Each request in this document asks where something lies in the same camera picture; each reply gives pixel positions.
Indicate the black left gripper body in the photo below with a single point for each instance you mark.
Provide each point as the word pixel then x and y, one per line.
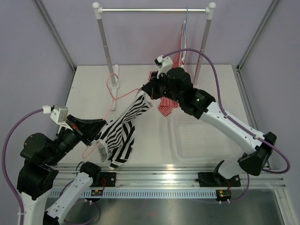
pixel 79 132

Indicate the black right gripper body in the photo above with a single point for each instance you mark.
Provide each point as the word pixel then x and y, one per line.
pixel 161 88

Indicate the black white striped tank top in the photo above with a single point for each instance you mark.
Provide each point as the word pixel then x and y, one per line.
pixel 117 137

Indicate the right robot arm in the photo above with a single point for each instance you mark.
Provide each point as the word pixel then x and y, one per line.
pixel 176 85

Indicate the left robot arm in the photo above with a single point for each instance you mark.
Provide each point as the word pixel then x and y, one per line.
pixel 35 179

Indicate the red white striped tank top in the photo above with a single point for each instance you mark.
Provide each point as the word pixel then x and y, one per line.
pixel 171 101

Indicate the white metal clothes rack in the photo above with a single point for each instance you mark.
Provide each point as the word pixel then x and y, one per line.
pixel 137 31

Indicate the white plastic mesh basket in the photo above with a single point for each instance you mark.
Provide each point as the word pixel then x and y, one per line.
pixel 196 140

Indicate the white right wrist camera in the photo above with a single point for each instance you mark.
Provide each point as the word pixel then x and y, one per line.
pixel 164 64

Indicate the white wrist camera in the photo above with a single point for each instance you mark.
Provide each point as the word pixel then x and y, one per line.
pixel 164 64
pixel 58 114

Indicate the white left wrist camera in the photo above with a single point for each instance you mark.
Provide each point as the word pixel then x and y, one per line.
pixel 58 114

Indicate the light blue wire hanger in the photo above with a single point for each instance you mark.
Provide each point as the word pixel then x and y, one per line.
pixel 184 41

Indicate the aluminium mounting rail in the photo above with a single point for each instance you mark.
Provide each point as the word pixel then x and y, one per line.
pixel 167 181

